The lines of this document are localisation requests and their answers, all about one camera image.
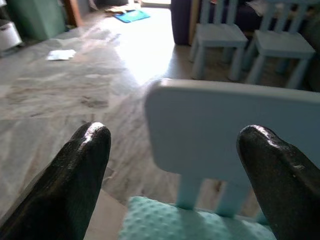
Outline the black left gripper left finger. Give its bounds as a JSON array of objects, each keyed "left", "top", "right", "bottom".
[{"left": 0, "top": 121, "right": 112, "bottom": 240}]

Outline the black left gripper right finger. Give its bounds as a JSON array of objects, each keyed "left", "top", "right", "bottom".
[{"left": 236, "top": 124, "right": 320, "bottom": 240}]

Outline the turquoise dotted pillow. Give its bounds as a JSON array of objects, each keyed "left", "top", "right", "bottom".
[{"left": 118, "top": 195, "right": 278, "bottom": 240}]

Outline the blue floor mat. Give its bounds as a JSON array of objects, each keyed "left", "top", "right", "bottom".
[{"left": 112, "top": 9, "right": 152, "bottom": 24}]

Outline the brown wooden door frame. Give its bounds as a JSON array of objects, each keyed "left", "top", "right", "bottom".
[{"left": 63, "top": 0, "right": 83, "bottom": 28}]

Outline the green cabinet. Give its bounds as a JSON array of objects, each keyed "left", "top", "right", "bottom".
[{"left": 6, "top": 0, "right": 67, "bottom": 41}]

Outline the white paper sheet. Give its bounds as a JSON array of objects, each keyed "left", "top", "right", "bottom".
[{"left": 46, "top": 49, "right": 77, "bottom": 62}]

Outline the white storage bin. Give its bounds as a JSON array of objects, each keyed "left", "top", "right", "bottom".
[{"left": 0, "top": 19, "right": 23, "bottom": 52}]

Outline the flat cardboard piece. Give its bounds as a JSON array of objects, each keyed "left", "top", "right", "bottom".
[{"left": 104, "top": 5, "right": 136, "bottom": 16}]

